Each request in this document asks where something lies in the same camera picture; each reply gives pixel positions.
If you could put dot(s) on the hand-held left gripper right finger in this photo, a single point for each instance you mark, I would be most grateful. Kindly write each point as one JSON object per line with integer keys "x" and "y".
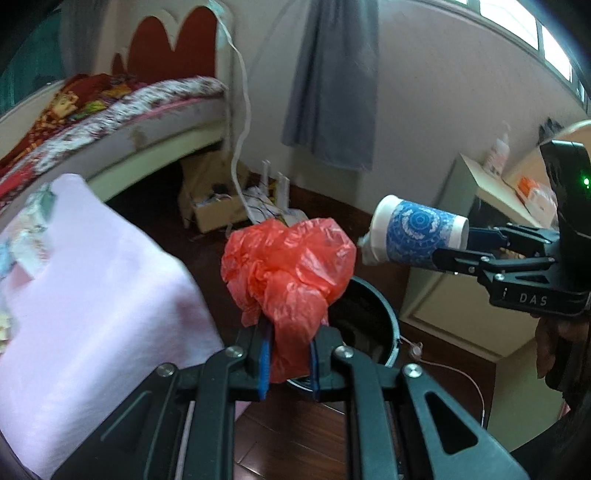
{"x": 316, "y": 374}

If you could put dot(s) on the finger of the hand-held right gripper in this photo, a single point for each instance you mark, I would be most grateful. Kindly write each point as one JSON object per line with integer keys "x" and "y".
{"x": 508, "y": 236}
{"x": 466, "y": 262}

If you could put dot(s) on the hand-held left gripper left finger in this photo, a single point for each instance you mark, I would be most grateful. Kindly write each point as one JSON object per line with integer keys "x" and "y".
{"x": 264, "y": 369}

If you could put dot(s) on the blue patterned paper cup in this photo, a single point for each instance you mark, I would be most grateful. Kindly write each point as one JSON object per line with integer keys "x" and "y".
{"x": 415, "y": 233}

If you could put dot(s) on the black round bin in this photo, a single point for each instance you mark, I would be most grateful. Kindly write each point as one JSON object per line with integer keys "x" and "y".
{"x": 364, "y": 318}

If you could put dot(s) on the red plastic bag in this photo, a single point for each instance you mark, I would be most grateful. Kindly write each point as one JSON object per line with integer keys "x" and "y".
{"x": 288, "y": 277}

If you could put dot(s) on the person's right forearm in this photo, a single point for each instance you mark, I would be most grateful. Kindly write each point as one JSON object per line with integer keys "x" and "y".
{"x": 561, "y": 438}

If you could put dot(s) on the person's right hand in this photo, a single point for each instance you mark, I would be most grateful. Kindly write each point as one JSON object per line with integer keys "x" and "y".
{"x": 546, "y": 344}

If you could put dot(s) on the white cabinet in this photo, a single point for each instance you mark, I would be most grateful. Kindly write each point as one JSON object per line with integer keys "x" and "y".
{"x": 443, "y": 295}

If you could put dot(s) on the orange and white box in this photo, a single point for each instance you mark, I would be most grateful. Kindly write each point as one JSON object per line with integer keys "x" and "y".
{"x": 535, "y": 196}

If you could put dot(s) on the white pump bottle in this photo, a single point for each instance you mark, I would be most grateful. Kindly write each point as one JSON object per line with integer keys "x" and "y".
{"x": 497, "y": 156}

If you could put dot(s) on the white router with antennas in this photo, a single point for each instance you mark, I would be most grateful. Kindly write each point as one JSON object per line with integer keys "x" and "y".
{"x": 277, "y": 203}

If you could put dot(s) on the open cardboard box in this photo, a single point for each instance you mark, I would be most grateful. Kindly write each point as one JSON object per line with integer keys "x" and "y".
{"x": 210, "y": 203}

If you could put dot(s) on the window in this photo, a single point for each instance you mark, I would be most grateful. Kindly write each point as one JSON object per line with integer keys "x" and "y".
{"x": 531, "y": 32}

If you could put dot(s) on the grey-blue curtain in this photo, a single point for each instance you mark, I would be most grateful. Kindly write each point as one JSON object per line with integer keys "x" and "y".
{"x": 334, "y": 83}

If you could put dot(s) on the printed pastel cloth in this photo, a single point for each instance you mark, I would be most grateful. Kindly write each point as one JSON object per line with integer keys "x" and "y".
{"x": 21, "y": 249}

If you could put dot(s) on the floral bed sheet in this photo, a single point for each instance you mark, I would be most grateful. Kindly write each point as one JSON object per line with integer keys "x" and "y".
{"x": 83, "y": 108}

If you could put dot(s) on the white headboard with red heart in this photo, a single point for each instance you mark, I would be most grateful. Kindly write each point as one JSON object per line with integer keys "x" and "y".
{"x": 171, "y": 41}

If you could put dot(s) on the teal curtain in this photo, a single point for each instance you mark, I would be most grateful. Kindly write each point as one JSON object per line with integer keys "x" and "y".
{"x": 32, "y": 64}

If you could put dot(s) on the white bed frame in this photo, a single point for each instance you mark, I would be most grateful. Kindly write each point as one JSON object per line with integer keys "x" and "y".
{"x": 157, "y": 138}

